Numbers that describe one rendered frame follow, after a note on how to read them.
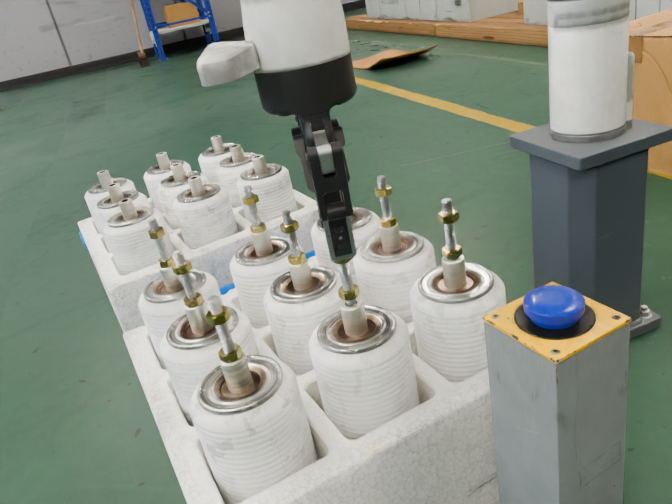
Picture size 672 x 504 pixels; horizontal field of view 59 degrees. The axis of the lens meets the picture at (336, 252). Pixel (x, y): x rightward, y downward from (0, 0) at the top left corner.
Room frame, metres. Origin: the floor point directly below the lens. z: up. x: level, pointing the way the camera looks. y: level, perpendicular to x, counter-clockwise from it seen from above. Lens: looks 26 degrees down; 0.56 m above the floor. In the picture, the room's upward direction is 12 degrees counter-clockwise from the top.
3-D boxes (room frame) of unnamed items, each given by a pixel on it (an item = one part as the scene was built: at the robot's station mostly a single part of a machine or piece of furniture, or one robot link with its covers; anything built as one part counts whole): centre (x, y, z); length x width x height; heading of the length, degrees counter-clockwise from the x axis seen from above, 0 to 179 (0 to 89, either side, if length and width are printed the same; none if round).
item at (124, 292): (1.08, 0.26, 0.09); 0.39 x 0.39 x 0.18; 24
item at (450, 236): (0.51, -0.11, 0.31); 0.01 x 0.01 x 0.08
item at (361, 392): (0.47, 0.00, 0.16); 0.10 x 0.10 x 0.18
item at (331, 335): (0.47, 0.00, 0.25); 0.08 x 0.08 x 0.01
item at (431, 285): (0.51, -0.11, 0.25); 0.08 x 0.08 x 0.01
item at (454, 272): (0.51, -0.11, 0.26); 0.02 x 0.02 x 0.03
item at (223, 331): (0.42, 0.10, 0.30); 0.01 x 0.01 x 0.08
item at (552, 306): (0.34, -0.14, 0.32); 0.04 x 0.04 x 0.02
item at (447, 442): (0.58, 0.04, 0.09); 0.39 x 0.39 x 0.18; 23
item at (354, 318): (0.47, 0.00, 0.26); 0.02 x 0.02 x 0.03
